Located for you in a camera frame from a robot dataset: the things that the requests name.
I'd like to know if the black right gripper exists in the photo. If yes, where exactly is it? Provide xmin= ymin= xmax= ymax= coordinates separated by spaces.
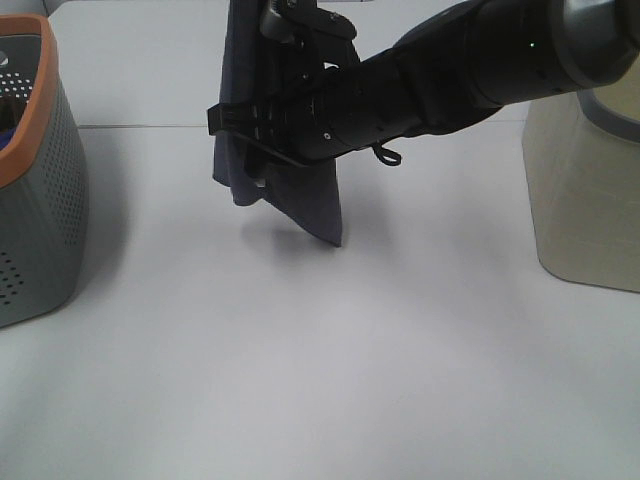
xmin=207 ymin=34 xmax=415 ymax=169

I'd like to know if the dark navy towel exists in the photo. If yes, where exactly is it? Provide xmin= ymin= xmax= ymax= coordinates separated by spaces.
xmin=213 ymin=1 xmax=343 ymax=247

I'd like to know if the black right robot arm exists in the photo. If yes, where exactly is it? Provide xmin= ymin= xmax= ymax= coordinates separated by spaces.
xmin=208 ymin=1 xmax=639 ymax=168

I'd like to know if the beige basket with grey rim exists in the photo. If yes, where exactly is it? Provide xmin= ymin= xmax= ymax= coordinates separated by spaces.
xmin=522 ymin=64 xmax=639 ymax=292

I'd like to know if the grey basket with orange rim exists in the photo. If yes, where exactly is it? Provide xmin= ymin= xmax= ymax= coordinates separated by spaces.
xmin=1 ymin=14 xmax=88 ymax=326

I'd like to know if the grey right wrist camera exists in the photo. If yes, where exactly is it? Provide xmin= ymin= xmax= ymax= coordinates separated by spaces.
xmin=259 ymin=0 xmax=357 ymax=43

